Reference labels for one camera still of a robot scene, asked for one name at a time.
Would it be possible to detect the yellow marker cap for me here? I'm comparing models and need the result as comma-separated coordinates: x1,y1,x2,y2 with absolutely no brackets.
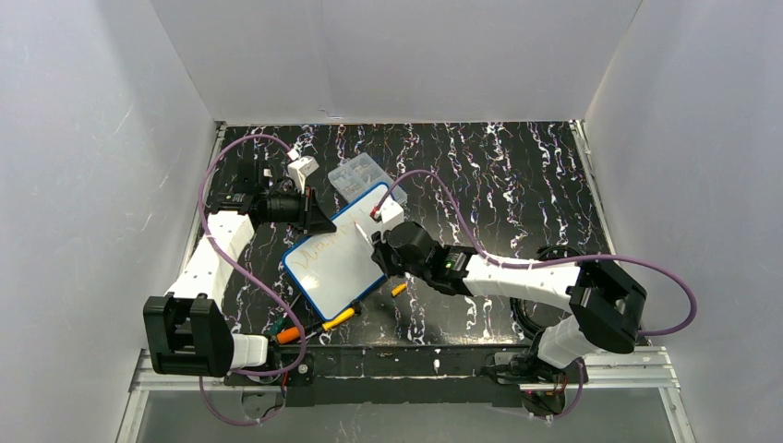
391,283,407,298

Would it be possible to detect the white marker pen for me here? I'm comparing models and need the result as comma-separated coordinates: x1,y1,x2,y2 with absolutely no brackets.
354,222,373,247

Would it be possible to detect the blue-framed whiteboard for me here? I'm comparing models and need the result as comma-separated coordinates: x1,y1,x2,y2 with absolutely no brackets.
282,182,389,320

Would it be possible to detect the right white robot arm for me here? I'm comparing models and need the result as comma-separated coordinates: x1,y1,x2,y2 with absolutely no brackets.
368,221,646,369

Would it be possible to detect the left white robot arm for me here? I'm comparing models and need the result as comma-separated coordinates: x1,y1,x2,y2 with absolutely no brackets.
143,156,336,377

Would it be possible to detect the clear plastic organizer box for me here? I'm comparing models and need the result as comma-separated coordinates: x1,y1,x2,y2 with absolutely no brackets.
327,152,393,203

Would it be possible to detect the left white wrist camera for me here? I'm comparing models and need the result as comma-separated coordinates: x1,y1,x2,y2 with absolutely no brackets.
286,149,319,194

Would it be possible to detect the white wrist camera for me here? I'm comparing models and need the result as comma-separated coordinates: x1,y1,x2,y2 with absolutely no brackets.
286,149,319,194
370,198,404,233

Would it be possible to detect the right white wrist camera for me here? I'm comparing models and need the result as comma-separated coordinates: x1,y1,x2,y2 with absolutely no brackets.
370,198,404,233

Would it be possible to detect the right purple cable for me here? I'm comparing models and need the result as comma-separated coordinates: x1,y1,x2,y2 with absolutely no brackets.
373,169,699,423

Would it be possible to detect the purple cable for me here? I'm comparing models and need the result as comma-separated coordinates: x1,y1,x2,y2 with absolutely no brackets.
197,133,308,427
373,169,699,423

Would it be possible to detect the yellow-handled screwdriver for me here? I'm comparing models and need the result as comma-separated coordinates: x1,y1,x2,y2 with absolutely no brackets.
305,305,361,340

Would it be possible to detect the green-handled screwdriver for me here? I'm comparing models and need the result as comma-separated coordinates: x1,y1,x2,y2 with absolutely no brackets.
267,294,301,335

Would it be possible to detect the orange-handled screwdriver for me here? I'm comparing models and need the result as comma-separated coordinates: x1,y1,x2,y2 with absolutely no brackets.
275,322,331,344

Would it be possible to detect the black coiled cable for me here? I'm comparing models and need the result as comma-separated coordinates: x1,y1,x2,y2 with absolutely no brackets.
509,244,604,343

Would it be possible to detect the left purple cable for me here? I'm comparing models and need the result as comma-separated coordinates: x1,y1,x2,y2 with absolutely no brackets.
197,133,308,427

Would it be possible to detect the aluminium frame rail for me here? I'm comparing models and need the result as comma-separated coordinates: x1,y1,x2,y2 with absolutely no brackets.
118,345,683,442

